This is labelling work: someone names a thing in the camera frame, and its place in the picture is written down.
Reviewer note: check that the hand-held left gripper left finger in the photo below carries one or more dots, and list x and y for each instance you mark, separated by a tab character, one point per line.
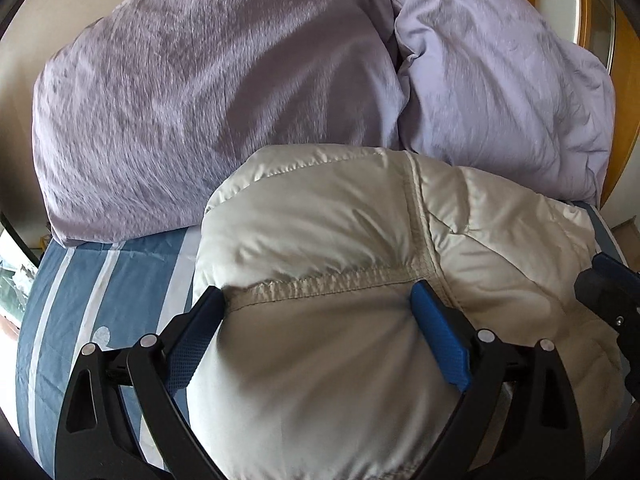
192	335

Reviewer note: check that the white puffer jacket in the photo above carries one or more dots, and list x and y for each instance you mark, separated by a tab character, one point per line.
360	285

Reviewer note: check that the window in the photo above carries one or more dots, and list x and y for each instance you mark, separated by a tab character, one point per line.
17	280

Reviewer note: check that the lavender duvet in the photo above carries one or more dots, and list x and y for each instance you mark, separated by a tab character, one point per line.
500	70

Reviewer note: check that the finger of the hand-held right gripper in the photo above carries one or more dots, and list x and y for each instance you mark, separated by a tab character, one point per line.
605	295

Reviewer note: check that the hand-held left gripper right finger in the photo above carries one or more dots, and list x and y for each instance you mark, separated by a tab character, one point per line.
442	330

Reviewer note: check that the blue striped bed sheet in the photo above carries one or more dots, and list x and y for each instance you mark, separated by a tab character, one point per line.
100	320

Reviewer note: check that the lavender pillow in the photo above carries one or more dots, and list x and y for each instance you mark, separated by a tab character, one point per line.
200	100

